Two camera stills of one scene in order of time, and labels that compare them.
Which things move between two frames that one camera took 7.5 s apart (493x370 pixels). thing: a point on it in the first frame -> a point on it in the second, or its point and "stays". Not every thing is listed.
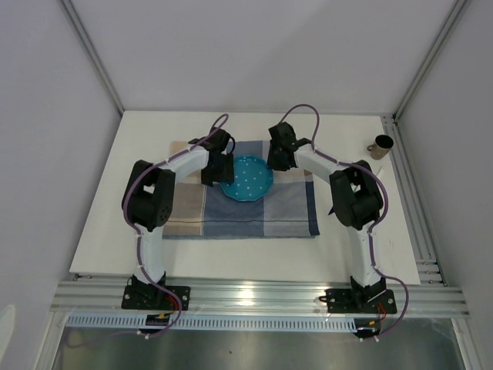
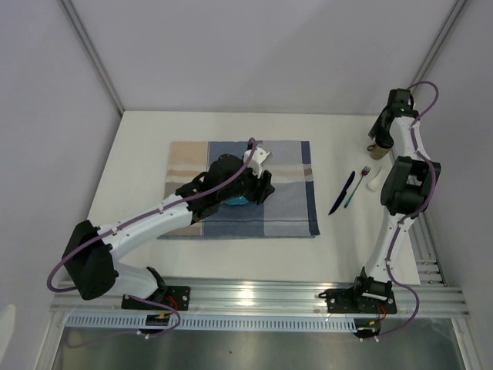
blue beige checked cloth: (191, 209) stays
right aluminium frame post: (451, 23) stays
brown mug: (381, 146) stays
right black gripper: (271, 163) -> (387, 140)
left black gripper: (226, 176) -> (259, 193)
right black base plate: (360, 301) stays
